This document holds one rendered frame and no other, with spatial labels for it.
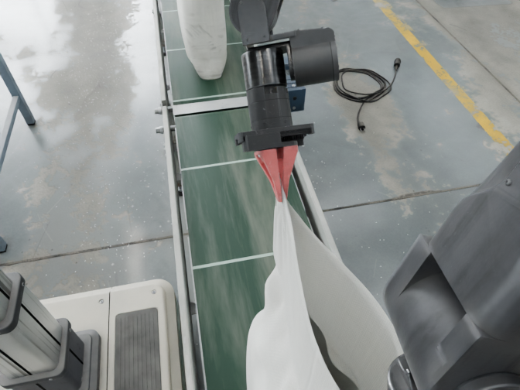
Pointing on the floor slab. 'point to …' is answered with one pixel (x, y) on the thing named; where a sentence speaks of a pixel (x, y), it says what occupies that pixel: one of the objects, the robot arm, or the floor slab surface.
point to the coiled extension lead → (365, 94)
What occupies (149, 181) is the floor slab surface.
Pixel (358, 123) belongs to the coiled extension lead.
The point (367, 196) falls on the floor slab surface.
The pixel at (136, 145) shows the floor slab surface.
